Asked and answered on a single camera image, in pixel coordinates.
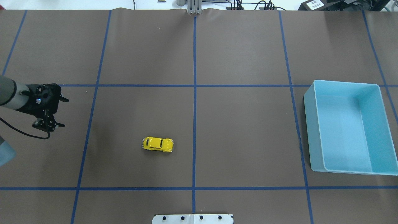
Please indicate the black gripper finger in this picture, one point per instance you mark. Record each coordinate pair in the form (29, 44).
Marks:
(47, 123)
(62, 98)

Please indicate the light blue plastic bin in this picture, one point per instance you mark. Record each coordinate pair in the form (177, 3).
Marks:
(348, 130)

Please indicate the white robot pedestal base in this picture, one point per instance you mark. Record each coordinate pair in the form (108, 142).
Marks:
(193, 219)

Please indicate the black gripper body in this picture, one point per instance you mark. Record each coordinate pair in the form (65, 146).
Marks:
(34, 109)

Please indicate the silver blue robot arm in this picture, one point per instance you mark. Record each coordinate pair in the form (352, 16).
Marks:
(13, 96)

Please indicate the yellow beetle toy car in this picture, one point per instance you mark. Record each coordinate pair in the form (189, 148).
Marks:
(157, 144)

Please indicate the aluminium frame post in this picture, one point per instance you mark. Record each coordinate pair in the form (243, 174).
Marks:
(194, 6)

